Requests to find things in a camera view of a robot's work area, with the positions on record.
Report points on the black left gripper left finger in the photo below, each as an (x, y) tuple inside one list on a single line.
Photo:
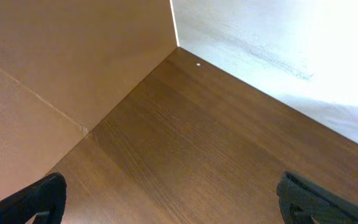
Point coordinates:
[(43, 201)]

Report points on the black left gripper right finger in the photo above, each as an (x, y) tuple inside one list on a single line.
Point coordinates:
[(302, 201)]

